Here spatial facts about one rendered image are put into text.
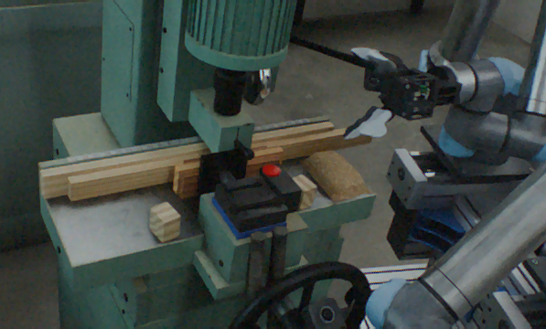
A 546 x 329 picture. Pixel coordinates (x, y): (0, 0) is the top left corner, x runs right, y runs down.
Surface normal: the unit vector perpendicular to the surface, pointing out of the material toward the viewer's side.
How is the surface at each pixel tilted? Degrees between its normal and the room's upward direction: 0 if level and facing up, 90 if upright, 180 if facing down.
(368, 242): 0
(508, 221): 40
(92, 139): 0
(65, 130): 0
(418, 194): 90
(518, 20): 90
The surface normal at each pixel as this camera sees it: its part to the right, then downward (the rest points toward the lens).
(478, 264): -0.15, -0.21
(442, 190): 0.25, 0.59
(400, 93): -0.87, 0.16
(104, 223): 0.15, -0.80
